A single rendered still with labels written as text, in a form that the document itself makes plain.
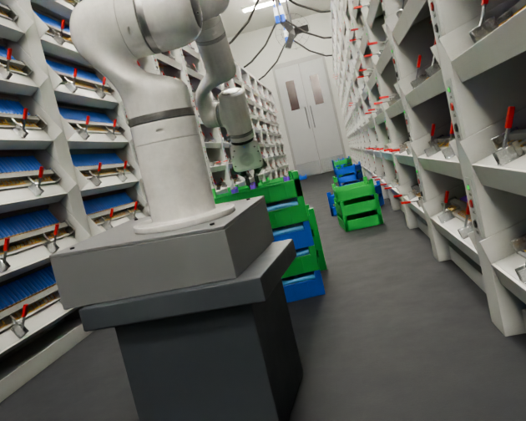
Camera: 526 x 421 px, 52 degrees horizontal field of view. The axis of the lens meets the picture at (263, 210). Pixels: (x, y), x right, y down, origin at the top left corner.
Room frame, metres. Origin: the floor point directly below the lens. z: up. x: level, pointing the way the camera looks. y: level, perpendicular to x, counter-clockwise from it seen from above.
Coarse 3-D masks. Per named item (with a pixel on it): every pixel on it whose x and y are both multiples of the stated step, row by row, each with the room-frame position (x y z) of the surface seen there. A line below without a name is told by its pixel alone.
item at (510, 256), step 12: (516, 228) 1.02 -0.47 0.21; (492, 240) 1.03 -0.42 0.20; (504, 240) 1.02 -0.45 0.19; (516, 240) 1.00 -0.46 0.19; (492, 252) 1.03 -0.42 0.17; (504, 252) 1.03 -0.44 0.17; (516, 252) 1.01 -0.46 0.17; (492, 264) 1.03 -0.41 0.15; (504, 264) 0.99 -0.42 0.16; (516, 264) 0.96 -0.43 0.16; (504, 276) 0.96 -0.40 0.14; (516, 276) 0.91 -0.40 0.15; (516, 288) 0.90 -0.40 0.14
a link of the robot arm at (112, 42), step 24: (96, 0) 0.94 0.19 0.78; (120, 0) 0.92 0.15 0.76; (72, 24) 0.95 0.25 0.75; (96, 24) 0.93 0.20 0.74; (120, 24) 0.92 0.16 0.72; (96, 48) 0.93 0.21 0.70; (120, 48) 0.94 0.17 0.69; (144, 48) 0.95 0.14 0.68; (120, 72) 0.93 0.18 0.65; (144, 72) 0.97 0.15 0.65; (120, 96) 0.96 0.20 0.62; (144, 96) 0.92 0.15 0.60; (168, 96) 0.93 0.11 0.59; (144, 120) 0.93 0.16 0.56
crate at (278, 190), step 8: (296, 176) 1.66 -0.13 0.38; (264, 184) 1.85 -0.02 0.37; (272, 184) 1.85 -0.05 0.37; (280, 184) 1.66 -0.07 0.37; (288, 184) 1.66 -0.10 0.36; (296, 184) 1.66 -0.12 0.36; (240, 192) 1.66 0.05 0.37; (248, 192) 1.66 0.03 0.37; (256, 192) 1.66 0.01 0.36; (264, 192) 1.66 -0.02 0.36; (272, 192) 1.66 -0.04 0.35; (280, 192) 1.66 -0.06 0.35; (288, 192) 1.66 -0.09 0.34; (296, 192) 1.66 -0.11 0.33; (216, 200) 1.66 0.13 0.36; (224, 200) 1.66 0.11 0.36; (232, 200) 1.66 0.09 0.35; (272, 200) 1.66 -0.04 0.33; (280, 200) 1.66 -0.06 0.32
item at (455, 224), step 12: (456, 192) 1.71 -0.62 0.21; (432, 204) 1.72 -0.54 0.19; (444, 204) 1.56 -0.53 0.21; (456, 204) 1.60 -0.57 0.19; (432, 216) 1.71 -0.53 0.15; (444, 216) 1.55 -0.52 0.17; (456, 216) 1.53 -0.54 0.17; (468, 216) 1.42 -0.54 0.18; (444, 228) 1.49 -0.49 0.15; (456, 228) 1.42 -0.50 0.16; (468, 228) 1.29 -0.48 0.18; (456, 240) 1.36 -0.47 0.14; (468, 240) 1.26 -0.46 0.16; (468, 252) 1.25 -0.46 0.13
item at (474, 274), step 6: (450, 246) 1.69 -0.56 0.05; (456, 246) 1.66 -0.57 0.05; (450, 252) 1.71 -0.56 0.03; (456, 252) 1.60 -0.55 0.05; (462, 252) 1.57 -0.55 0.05; (456, 258) 1.62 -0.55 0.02; (462, 258) 1.53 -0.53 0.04; (468, 258) 1.49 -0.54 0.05; (462, 264) 1.55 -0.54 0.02; (468, 264) 1.45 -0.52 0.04; (474, 264) 1.42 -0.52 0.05; (468, 270) 1.47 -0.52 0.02; (474, 270) 1.39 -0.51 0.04; (480, 270) 1.35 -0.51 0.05; (474, 276) 1.41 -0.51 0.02; (480, 276) 1.34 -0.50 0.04; (480, 282) 1.35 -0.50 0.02; (522, 312) 1.03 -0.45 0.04
